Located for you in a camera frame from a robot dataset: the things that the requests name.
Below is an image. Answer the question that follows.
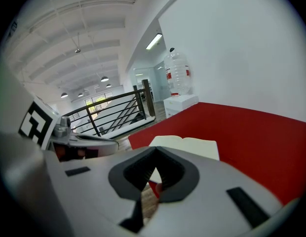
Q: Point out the brown wooden railing post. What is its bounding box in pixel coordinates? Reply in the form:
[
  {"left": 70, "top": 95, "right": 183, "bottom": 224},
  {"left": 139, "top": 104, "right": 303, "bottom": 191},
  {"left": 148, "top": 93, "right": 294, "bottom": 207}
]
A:
[
  {"left": 132, "top": 84, "right": 141, "bottom": 113},
  {"left": 141, "top": 79, "right": 156, "bottom": 117}
]

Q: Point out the silver fisheye camera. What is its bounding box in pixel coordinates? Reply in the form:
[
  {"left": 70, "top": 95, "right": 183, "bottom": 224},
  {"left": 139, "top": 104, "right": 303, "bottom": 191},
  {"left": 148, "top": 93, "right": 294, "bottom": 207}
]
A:
[{"left": 52, "top": 116, "right": 73, "bottom": 139}]

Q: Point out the fluorescent ceiling light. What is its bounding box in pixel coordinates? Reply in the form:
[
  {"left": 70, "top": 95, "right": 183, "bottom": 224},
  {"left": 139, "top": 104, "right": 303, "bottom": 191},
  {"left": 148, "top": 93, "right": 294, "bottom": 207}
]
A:
[{"left": 146, "top": 33, "right": 163, "bottom": 50}]

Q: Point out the glass office partition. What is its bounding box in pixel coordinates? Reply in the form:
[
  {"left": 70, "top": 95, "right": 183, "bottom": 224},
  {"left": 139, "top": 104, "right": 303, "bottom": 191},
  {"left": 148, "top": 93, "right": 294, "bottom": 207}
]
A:
[{"left": 153, "top": 61, "right": 171, "bottom": 103}]

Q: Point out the red tablecloth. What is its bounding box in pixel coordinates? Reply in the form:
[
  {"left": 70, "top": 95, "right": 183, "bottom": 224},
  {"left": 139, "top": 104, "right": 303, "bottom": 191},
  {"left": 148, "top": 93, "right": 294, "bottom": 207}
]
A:
[{"left": 128, "top": 102, "right": 306, "bottom": 206}]

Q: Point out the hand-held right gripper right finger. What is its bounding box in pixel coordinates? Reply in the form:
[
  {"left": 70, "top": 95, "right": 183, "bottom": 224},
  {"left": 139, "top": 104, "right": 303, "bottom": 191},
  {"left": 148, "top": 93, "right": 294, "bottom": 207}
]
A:
[{"left": 142, "top": 146, "right": 301, "bottom": 237}]

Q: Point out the person's left hand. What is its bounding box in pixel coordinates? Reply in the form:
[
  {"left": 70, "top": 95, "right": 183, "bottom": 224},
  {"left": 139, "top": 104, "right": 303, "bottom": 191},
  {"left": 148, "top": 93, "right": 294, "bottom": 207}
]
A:
[{"left": 55, "top": 146, "right": 99, "bottom": 161}]

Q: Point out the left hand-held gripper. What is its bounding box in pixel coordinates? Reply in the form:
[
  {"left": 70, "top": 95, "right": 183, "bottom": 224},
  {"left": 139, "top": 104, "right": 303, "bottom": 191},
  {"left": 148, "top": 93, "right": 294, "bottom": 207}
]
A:
[{"left": 18, "top": 100, "right": 120, "bottom": 162}]

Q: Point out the white water dispenser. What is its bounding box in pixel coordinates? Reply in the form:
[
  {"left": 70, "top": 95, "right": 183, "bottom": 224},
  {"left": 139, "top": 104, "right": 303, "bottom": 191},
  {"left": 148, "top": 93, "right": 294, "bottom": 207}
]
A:
[{"left": 163, "top": 94, "right": 200, "bottom": 119}]

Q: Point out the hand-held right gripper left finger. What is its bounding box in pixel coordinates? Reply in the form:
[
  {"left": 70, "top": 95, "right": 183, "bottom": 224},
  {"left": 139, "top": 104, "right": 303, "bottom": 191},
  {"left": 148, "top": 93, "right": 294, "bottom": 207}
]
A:
[{"left": 44, "top": 146, "right": 158, "bottom": 237}]

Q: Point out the clear water dispenser bottle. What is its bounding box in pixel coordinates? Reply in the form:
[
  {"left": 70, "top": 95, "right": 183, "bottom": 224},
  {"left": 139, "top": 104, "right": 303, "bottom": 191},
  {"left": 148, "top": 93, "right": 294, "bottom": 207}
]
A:
[{"left": 163, "top": 47, "right": 193, "bottom": 97}]

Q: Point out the black metal stair railing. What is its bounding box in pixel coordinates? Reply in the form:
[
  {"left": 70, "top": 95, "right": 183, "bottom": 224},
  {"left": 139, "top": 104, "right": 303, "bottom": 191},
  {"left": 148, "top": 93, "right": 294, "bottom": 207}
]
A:
[{"left": 63, "top": 79, "right": 156, "bottom": 138}]

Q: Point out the window with green trees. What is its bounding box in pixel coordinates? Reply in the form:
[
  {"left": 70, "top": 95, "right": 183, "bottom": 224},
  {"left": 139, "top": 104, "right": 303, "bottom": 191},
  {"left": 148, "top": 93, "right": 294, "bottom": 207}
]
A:
[{"left": 85, "top": 92, "right": 114, "bottom": 110}]

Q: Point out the white notebook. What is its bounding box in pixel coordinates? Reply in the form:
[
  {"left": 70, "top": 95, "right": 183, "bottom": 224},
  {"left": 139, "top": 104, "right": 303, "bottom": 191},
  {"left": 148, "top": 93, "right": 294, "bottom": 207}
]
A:
[{"left": 148, "top": 135, "right": 220, "bottom": 185}]

